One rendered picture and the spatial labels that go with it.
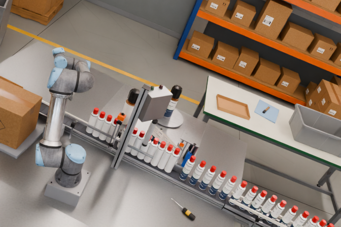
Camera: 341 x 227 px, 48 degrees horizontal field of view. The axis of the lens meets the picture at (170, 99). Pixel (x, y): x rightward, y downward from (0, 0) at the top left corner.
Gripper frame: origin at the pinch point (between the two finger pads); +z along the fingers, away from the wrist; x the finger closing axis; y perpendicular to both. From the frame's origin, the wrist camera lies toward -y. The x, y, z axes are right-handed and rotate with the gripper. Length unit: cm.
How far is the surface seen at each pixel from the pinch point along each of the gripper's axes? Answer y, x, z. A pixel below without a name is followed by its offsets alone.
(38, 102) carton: -21.7, 7.6, -8.7
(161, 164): -2, -58, 49
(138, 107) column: -15, -56, -2
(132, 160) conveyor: -4, -38, 46
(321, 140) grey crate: 135, -171, 114
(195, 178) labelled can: -2, -80, 59
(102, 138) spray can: -2.1, -18.4, 29.0
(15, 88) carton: -21.2, 21.2, -18.6
